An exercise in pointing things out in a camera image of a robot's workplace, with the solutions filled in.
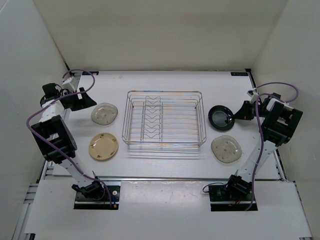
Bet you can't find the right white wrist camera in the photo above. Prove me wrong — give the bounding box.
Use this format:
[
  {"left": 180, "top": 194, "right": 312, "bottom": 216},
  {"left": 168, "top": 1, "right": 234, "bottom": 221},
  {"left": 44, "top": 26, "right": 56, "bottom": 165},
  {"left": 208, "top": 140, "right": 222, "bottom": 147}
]
[{"left": 247, "top": 88, "right": 260, "bottom": 104}]

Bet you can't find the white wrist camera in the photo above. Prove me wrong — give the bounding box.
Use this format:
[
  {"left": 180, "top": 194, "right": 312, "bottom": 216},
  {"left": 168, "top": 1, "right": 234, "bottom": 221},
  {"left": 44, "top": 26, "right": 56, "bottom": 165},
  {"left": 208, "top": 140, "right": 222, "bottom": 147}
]
[
  {"left": 61, "top": 76, "right": 77, "bottom": 93},
  {"left": 247, "top": 88, "right": 260, "bottom": 104}
]

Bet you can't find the cream floral plate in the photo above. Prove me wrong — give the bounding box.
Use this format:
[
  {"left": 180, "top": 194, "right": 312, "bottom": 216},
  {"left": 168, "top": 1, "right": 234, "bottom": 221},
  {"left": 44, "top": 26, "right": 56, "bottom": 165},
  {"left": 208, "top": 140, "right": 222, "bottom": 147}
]
[{"left": 88, "top": 132, "right": 119, "bottom": 161}]

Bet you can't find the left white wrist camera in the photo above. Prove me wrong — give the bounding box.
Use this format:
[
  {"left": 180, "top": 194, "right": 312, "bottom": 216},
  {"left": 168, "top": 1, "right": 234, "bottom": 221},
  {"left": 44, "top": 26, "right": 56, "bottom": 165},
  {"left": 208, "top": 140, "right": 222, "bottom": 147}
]
[{"left": 61, "top": 76, "right": 77, "bottom": 93}]

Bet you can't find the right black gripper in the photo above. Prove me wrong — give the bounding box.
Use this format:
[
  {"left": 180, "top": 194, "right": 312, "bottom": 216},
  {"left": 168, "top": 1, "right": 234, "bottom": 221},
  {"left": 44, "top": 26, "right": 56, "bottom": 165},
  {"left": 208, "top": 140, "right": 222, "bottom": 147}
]
[{"left": 232, "top": 100, "right": 269, "bottom": 121}]

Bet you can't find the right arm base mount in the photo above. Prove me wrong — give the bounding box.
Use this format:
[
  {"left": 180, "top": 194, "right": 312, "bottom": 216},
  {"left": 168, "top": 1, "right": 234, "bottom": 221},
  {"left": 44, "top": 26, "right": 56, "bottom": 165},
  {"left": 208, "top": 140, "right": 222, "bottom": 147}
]
[{"left": 202, "top": 182, "right": 252, "bottom": 212}]

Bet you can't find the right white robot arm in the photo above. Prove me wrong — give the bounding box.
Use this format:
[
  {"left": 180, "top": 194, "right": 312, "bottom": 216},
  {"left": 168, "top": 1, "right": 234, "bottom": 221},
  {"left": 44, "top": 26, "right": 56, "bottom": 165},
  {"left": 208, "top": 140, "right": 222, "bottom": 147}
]
[{"left": 224, "top": 93, "right": 303, "bottom": 200}]

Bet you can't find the clear glass plate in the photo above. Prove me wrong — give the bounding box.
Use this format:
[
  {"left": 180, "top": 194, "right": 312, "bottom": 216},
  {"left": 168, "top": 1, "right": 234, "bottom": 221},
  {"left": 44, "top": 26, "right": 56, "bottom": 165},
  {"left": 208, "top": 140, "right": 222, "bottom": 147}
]
[
  {"left": 91, "top": 102, "right": 118, "bottom": 126},
  {"left": 210, "top": 135, "right": 243, "bottom": 164}
]

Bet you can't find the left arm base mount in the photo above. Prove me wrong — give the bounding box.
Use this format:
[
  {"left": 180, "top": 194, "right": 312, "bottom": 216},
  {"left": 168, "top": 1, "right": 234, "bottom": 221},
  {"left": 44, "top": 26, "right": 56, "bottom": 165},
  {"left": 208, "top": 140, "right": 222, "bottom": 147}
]
[{"left": 71, "top": 181, "right": 121, "bottom": 210}]

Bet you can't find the black plate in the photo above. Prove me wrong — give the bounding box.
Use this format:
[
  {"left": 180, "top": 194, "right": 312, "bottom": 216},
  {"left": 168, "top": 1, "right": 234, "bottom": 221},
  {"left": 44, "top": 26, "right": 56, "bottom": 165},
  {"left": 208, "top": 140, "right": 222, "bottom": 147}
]
[{"left": 208, "top": 105, "right": 235, "bottom": 132}]

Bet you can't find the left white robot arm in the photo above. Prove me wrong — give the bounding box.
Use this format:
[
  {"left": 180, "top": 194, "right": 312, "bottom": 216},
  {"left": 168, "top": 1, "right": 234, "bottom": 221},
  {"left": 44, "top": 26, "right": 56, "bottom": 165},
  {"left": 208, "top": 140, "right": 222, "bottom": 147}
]
[{"left": 30, "top": 83, "right": 106, "bottom": 201}]

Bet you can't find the chrome wire dish rack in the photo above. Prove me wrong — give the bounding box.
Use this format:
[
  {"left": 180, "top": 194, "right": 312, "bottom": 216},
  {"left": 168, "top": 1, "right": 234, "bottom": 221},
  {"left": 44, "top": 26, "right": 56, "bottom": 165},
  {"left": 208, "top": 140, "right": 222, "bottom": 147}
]
[{"left": 122, "top": 90, "right": 207, "bottom": 147}]

